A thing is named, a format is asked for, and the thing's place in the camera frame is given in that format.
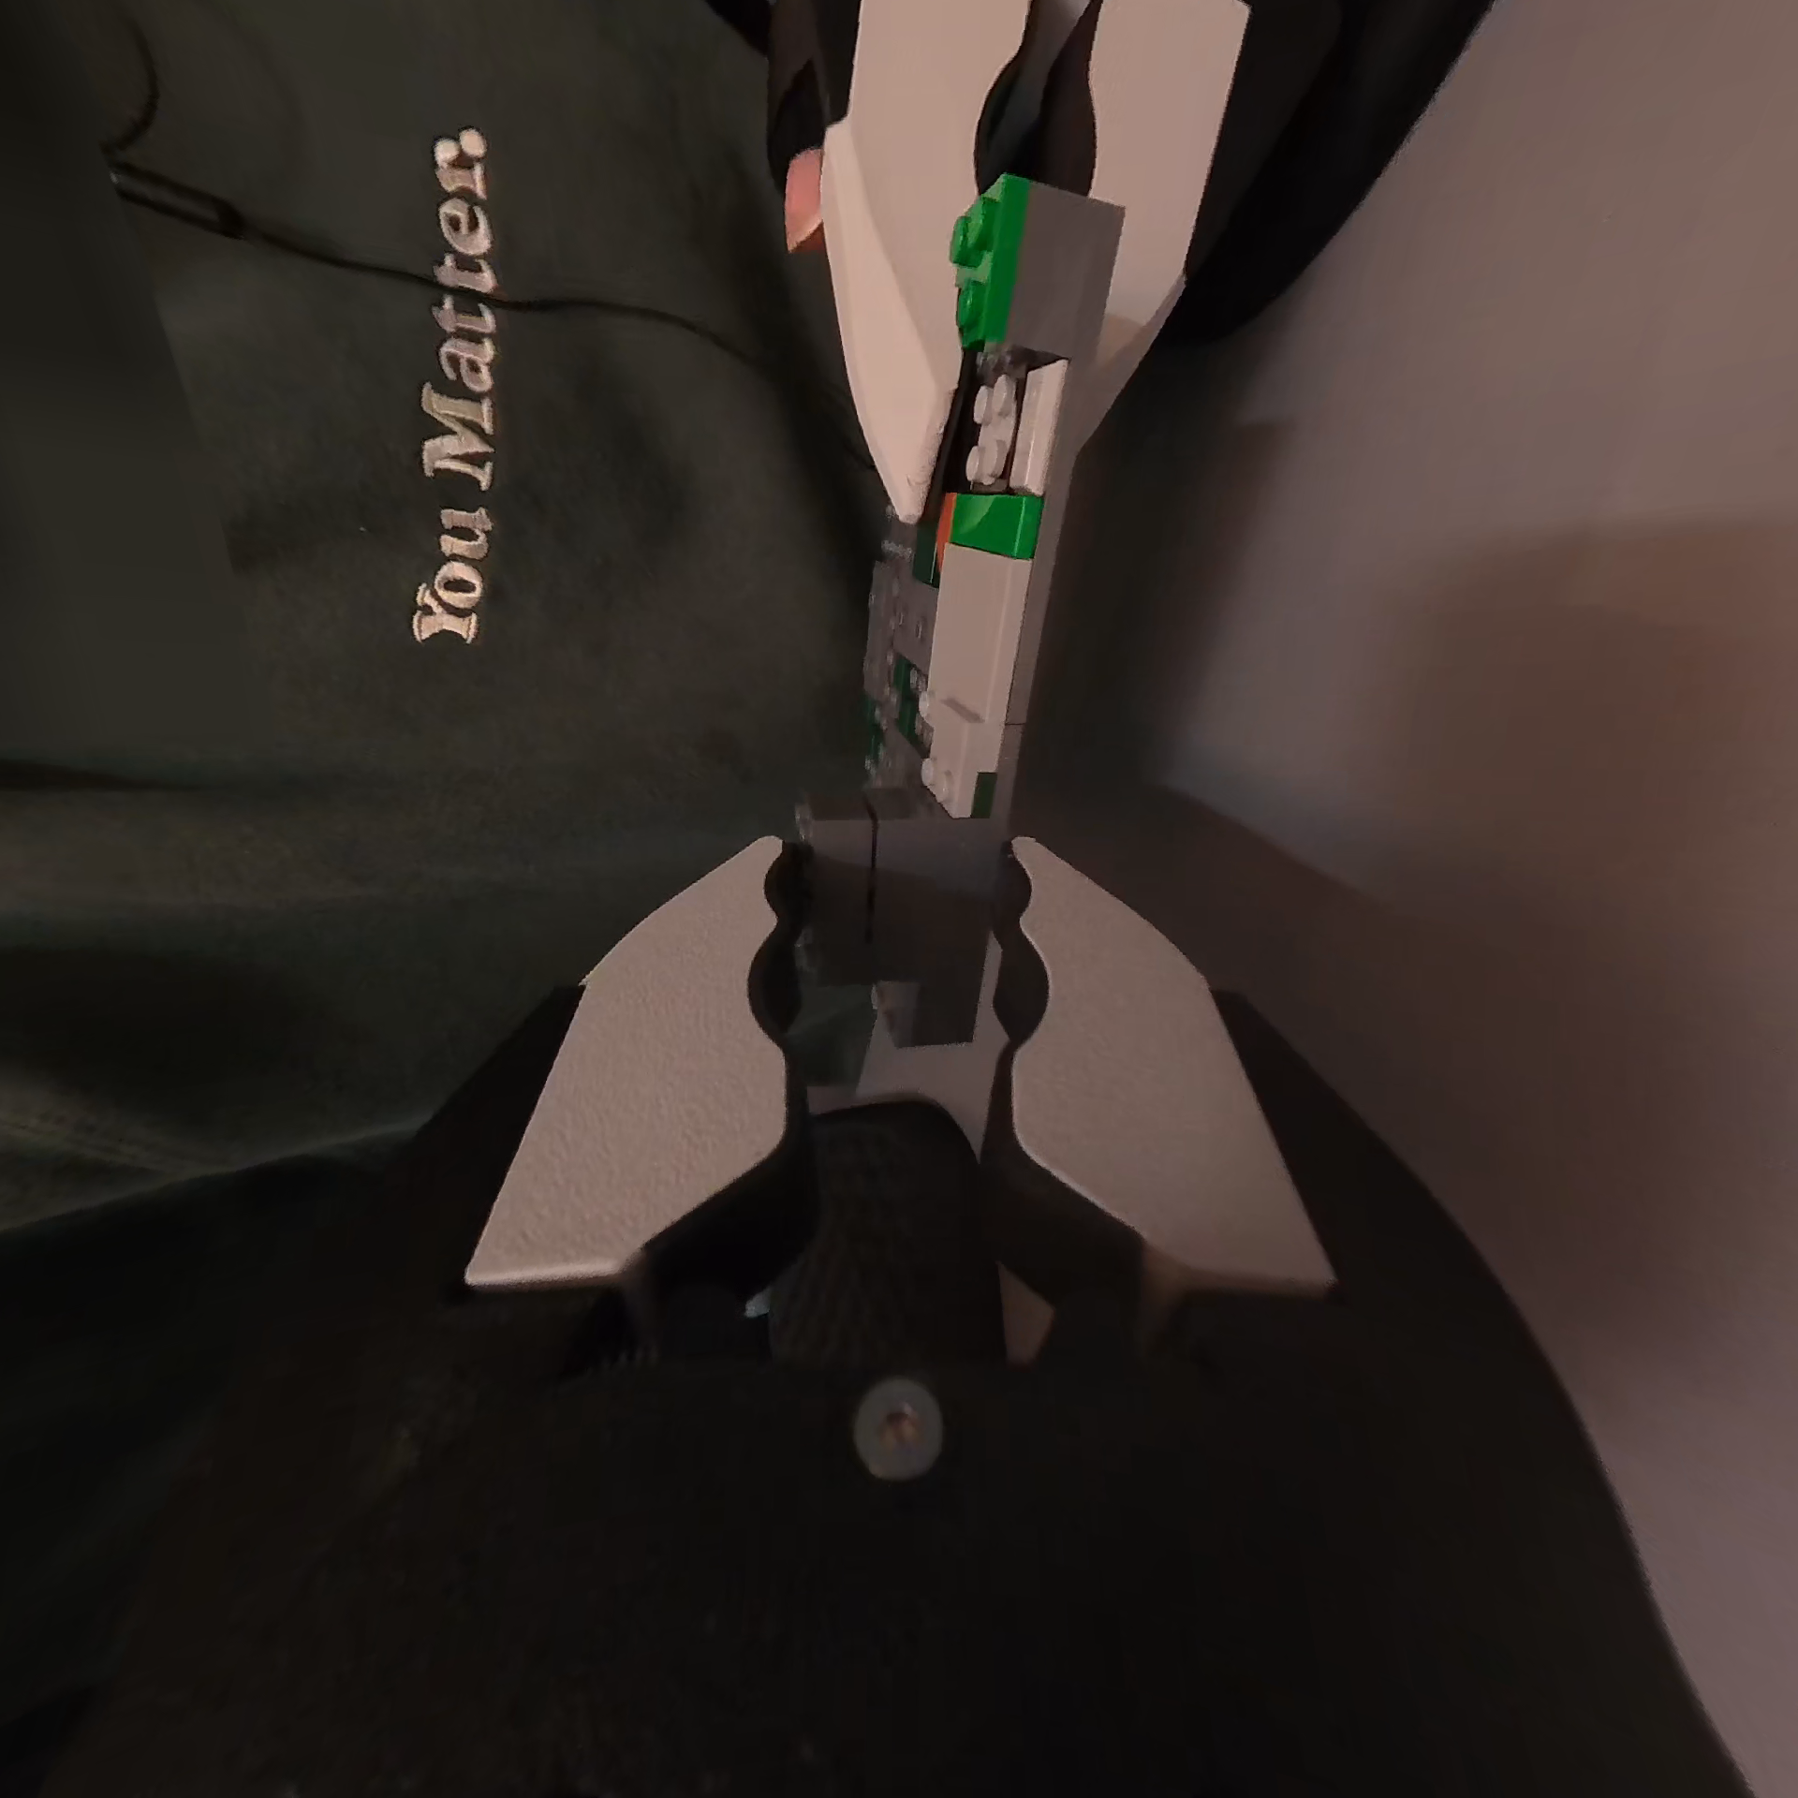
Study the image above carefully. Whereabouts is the black drawstring cord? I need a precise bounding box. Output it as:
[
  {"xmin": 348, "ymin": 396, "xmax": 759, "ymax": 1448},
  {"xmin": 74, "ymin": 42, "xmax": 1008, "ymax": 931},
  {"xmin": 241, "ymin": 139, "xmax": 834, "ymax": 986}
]
[{"xmin": 101, "ymin": 0, "xmax": 745, "ymax": 345}]

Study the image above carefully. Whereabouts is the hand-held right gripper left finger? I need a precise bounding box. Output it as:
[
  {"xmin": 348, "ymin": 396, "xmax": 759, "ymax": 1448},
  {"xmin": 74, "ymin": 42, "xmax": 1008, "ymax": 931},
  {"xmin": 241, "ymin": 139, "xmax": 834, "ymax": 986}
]
[{"xmin": 463, "ymin": 835, "xmax": 824, "ymax": 1336}]

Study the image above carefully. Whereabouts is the person's left hand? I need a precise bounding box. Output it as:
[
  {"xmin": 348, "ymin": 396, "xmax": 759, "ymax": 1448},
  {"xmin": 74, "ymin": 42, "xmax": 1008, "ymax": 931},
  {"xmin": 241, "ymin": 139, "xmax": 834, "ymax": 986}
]
[{"xmin": 765, "ymin": 0, "xmax": 862, "ymax": 258}]

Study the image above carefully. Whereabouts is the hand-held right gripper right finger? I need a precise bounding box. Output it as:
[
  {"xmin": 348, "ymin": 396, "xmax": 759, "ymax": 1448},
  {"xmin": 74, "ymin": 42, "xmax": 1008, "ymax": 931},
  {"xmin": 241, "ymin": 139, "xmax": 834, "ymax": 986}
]
[{"xmin": 984, "ymin": 838, "xmax": 1337, "ymax": 1361}]

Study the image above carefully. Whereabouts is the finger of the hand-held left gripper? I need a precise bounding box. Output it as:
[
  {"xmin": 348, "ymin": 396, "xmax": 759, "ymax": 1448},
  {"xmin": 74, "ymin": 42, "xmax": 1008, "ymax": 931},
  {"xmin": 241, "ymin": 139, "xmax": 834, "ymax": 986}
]
[
  {"xmin": 820, "ymin": 0, "xmax": 1048, "ymax": 524},
  {"xmin": 1047, "ymin": 0, "xmax": 1253, "ymax": 475}
]

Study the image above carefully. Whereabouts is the grey and green brick build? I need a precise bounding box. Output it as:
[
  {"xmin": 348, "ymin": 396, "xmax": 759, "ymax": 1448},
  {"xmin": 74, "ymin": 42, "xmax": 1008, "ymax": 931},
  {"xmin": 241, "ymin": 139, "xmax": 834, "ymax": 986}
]
[{"xmin": 795, "ymin": 171, "xmax": 1129, "ymax": 1090}]

